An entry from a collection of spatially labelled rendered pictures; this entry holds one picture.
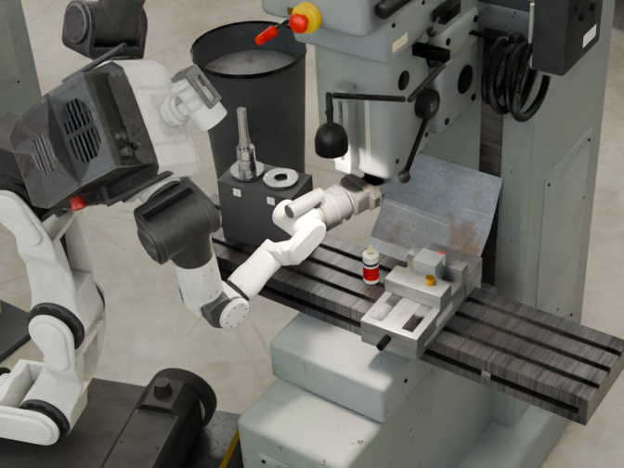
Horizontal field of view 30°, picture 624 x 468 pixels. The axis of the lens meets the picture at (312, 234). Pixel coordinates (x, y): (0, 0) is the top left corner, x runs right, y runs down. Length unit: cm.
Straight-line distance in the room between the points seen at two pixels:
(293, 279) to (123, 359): 137
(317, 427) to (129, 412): 59
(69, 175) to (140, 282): 227
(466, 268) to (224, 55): 239
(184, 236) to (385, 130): 52
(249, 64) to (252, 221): 191
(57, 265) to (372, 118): 77
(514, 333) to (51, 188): 114
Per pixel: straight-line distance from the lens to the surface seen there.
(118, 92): 232
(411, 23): 247
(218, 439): 332
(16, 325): 444
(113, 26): 242
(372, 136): 257
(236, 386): 405
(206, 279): 245
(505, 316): 286
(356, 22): 229
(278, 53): 496
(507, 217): 312
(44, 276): 273
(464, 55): 274
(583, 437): 389
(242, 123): 296
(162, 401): 315
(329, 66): 255
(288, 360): 292
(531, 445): 359
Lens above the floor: 277
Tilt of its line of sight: 36 degrees down
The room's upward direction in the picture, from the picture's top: 4 degrees counter-clockwise
